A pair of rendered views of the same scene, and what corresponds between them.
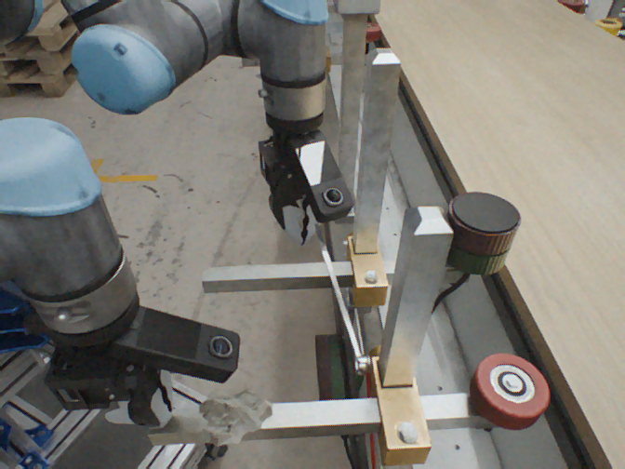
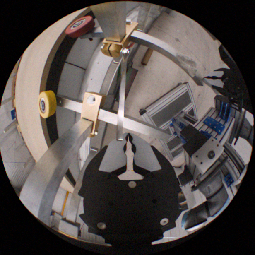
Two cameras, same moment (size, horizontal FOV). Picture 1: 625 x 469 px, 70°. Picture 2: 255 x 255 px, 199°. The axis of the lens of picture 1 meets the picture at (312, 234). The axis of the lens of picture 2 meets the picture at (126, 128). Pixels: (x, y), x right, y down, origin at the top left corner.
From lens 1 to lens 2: 55 cm
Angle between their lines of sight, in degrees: 25
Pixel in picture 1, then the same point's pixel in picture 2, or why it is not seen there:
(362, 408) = (139, 34)
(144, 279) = not seen: hidden behind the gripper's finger
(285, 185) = (171, 205)
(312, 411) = (161, 44)
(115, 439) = (161, 118)
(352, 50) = (73, 210)
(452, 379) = (86, 81)
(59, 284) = not seen: outside the picture
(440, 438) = (100, 65)
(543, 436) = (79, 42)
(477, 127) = not seen: hidden behind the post
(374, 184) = (51, 155)
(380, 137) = (28, 196)
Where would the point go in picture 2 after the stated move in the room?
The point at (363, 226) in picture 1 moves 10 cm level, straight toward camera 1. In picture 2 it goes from (79, 131) to (98, 84)
